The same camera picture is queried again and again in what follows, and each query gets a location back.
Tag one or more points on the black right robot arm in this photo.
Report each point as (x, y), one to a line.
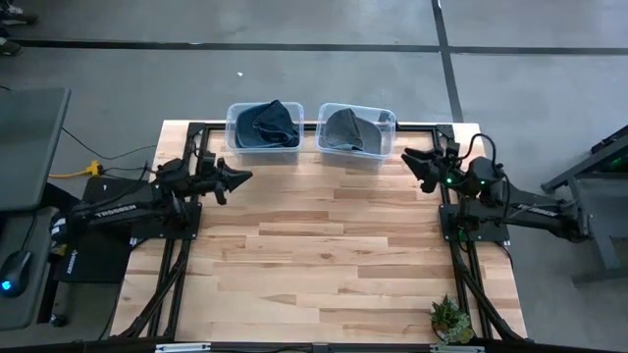
(535, 213)

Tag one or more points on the black computer mouse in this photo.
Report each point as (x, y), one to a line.
(15, 272)

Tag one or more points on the black aluminium table frame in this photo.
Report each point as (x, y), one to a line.
(465, 274)

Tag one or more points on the black desk caster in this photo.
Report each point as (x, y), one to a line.
(58, 321)

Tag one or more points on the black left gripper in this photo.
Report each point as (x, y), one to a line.
(208, 176)

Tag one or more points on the clear plastic container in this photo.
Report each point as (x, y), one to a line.
(229, 132)
(319, 122)

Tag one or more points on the grey desk top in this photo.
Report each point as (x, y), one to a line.
(29, 147)

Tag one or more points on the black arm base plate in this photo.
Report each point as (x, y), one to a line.
(191, 231)
(490, 236)

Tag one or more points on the silver metal bracket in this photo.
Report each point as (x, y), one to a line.
(461, 349)
(181, 348)

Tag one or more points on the grey metal stand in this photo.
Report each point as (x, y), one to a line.
(603, 245)

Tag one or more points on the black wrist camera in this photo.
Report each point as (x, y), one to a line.
(221, 195)
(430, 184)

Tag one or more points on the grey cap pale underbrim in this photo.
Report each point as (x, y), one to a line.
(343, 131)

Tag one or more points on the person's shoe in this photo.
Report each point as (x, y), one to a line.
(9, 47)
(17, 15)

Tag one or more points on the black control box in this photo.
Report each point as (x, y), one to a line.
(98, 260)

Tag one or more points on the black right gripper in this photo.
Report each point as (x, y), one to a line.
(452, 171)

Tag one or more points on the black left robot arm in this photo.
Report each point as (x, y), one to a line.
(115, 211)

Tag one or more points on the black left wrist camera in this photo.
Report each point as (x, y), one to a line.
(221, 195)

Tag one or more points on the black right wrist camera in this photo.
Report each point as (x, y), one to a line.
(430, 184)

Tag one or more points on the small green potted plant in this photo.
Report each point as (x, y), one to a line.
(449, 316)

